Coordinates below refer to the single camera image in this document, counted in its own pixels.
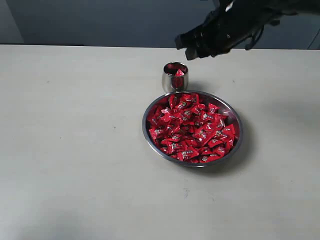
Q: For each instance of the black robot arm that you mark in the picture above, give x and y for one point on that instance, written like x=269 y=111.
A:
x=275 y=9

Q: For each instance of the red wrapped candy top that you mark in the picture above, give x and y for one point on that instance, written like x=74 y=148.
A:
x=189 y=99

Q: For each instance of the steel bowl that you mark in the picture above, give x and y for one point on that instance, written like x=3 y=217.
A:
x=195 y=125

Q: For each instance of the stainless steel cup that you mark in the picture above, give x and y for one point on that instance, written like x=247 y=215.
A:
x=171 y=83

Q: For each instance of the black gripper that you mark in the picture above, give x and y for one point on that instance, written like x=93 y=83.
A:
x=231 y=23

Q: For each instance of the red wrapped candy front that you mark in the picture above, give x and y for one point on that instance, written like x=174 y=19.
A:
x=187 y=154

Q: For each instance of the red candy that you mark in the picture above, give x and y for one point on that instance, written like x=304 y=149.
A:
x=156 y=133
x=227 y=132
x=189 y=99
x=187 y=154
x=179 y=73

